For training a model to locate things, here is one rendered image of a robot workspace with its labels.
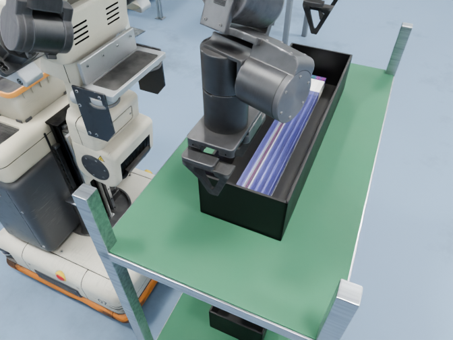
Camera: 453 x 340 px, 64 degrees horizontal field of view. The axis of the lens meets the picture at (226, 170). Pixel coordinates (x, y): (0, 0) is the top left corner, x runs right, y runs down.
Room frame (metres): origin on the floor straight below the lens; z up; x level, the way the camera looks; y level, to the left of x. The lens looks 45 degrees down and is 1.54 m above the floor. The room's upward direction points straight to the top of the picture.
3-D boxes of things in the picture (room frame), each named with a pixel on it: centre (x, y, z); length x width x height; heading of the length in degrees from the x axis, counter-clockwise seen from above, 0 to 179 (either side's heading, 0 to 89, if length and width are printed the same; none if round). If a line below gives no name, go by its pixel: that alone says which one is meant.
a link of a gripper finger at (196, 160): (0.35, 0.01, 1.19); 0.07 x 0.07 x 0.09; 65
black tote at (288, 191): (0.69, -0.14, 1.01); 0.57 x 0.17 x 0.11; 155
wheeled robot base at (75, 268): (1.01, 0.56, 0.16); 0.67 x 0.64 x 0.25; 66
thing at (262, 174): (0.69, -0.14, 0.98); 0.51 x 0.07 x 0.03; 155
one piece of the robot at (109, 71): (0.89, 0.30, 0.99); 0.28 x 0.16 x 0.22; 156
